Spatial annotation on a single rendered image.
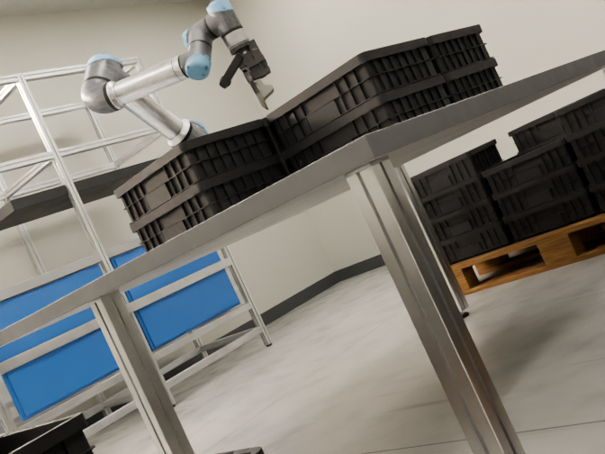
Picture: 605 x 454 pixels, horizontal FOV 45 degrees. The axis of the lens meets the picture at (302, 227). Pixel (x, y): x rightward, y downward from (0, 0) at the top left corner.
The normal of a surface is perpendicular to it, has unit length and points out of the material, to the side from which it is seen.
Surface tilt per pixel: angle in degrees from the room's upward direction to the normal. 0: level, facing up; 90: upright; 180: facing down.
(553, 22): 90
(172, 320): 90
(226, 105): 90
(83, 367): 90
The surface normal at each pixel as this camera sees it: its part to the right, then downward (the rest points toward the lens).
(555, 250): -0.61, 0.29
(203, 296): 0.67, -0.31
